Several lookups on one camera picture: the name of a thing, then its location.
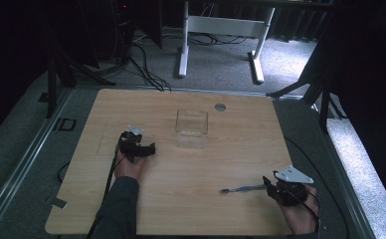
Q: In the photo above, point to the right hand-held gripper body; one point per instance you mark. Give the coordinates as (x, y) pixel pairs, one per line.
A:
(290, 187)

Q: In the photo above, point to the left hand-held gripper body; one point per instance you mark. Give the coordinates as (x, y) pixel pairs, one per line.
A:
(133, 147)

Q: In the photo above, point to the clear plastic container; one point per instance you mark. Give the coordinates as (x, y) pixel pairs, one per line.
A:
(191, 127)

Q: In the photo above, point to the person's left hand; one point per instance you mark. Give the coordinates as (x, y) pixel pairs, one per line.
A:
(130, 170)

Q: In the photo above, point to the person's right hand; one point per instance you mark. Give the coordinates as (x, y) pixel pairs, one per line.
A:
(300, 217)

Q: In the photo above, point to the grey round table grommet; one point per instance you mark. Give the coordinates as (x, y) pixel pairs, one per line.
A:
(220, 107)

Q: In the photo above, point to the grey tape strip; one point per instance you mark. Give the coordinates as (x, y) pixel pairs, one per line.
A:
(59, 202)

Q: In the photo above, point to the black metal stand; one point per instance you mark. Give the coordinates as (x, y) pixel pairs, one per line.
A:
(65, 73)
(317, 89)

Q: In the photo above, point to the dark computer tower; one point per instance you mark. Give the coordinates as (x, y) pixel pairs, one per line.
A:
(123, 30)

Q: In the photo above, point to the aluminium floor rail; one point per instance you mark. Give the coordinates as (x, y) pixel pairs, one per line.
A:
(25, 159)

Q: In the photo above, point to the white desk frame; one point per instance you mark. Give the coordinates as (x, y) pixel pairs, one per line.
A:
(226, 25)

